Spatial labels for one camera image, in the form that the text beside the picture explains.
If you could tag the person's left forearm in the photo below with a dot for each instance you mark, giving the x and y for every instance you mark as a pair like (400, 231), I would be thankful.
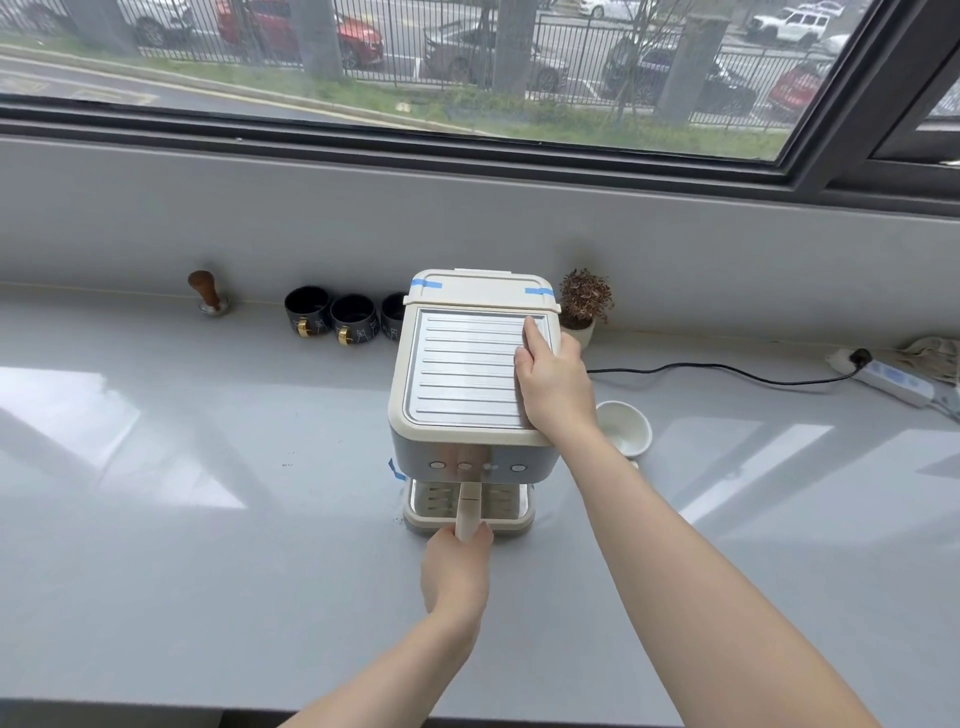
(390, 675)

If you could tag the person's left hand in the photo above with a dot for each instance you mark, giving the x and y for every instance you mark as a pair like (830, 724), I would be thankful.
(454, 574)

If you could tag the person's right forearm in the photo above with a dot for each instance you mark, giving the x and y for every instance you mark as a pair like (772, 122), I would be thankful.
(697, 592)

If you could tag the dark grey car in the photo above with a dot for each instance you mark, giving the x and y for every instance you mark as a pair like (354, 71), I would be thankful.
(487, 56)

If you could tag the person's right hand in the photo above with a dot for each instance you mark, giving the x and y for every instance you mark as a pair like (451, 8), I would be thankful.
(556, 394)

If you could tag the person's left thumb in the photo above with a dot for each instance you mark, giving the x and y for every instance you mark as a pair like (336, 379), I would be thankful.
(484, 534)

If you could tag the small potted plant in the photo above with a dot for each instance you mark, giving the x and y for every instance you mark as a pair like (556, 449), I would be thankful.
(583, 300)

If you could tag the cream espresso machine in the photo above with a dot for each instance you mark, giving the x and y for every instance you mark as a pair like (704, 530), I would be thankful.
(465, 375)

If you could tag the black car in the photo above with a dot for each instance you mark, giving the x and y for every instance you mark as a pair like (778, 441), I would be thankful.
(720, 82)

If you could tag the blue tape strip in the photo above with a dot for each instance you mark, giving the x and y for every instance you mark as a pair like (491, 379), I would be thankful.
(395, 470)
(538, 291)
(427, 284)

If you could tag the dark window frame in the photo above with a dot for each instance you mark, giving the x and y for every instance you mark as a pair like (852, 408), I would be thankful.
(450, 142)

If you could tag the white power strip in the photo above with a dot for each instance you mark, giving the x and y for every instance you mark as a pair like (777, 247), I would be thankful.
(896, 379)

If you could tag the white ceramic cup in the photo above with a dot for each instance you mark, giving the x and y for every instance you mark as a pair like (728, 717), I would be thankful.
(622, 427)

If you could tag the black metal fence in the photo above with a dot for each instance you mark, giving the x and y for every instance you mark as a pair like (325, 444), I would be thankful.
(577, 52)

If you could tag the red car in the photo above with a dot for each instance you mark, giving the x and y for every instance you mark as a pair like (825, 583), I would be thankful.
(799, 94)
(352, 30)

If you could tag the beige cloth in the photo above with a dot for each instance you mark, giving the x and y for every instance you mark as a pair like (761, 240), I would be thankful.
(937, 356)

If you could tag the person's right thumb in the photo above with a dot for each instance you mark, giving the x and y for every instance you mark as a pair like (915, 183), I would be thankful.
(519, 375)

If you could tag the silver car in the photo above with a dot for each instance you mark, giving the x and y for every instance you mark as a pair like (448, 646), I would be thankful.
(161, 19)

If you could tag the white car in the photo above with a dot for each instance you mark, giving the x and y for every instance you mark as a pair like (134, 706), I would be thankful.
(795, 26)

